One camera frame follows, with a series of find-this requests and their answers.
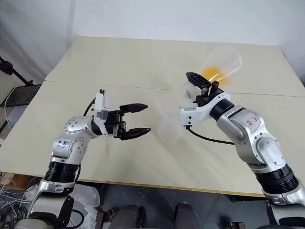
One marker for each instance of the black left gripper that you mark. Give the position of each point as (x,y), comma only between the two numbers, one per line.
(114,124)

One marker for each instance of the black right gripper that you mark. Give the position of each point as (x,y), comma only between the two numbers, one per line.
(209,94)

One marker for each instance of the clear cup with orange juice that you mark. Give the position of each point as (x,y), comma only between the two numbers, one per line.
(224,62)

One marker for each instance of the tall clear plastic cup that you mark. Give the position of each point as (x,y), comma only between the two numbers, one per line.
(169,131)

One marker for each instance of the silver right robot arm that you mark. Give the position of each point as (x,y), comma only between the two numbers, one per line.
(247,133)

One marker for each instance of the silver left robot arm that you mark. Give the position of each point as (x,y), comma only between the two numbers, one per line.
(76,128)

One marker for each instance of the clear plastic bag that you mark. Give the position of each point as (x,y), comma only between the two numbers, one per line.
(91,199)

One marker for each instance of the dark rounded shape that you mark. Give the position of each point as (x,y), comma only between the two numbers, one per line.
(187,217)
(125,217)

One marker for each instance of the black red clamp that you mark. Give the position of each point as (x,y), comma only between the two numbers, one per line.
(103,218)

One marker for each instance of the black tripod stand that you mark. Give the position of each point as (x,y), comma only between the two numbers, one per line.
(14,71)

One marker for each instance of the brown cardboard box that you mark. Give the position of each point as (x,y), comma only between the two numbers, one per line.
(16,181)

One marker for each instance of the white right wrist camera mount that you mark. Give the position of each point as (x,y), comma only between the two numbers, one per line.
(195,114)

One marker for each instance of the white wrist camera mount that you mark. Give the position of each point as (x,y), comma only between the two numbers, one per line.
(101,105)
(195,114)

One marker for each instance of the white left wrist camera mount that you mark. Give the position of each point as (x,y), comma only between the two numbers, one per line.
(101,105)

